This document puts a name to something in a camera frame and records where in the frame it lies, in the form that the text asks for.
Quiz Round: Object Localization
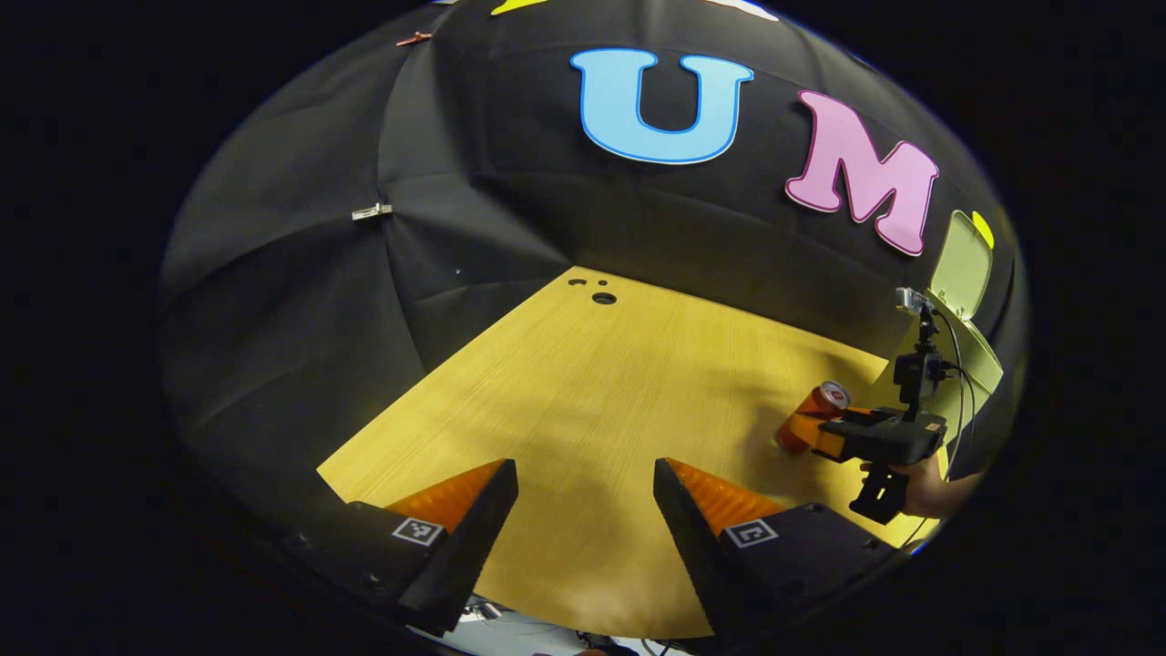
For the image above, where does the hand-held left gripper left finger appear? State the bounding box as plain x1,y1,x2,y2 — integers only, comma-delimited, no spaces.
282,458,520,637

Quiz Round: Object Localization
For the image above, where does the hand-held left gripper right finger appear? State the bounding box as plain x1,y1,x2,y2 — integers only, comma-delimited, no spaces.
652,457,912,641

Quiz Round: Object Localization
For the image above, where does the red pop can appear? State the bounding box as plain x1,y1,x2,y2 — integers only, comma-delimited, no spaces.
776,381,852,454

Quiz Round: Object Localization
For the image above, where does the green desktop garbage bin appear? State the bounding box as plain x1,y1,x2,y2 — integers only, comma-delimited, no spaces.
874,210,1005,447

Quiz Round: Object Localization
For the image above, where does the wooden desktop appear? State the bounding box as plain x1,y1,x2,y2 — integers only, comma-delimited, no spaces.
316,266,939,641

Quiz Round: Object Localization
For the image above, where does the black backdrop cloth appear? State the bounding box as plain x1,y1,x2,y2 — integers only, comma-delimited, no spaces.
159,0,1030,548

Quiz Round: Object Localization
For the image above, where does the thin gripper cable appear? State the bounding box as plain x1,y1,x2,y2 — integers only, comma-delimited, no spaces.
934,308,978,479

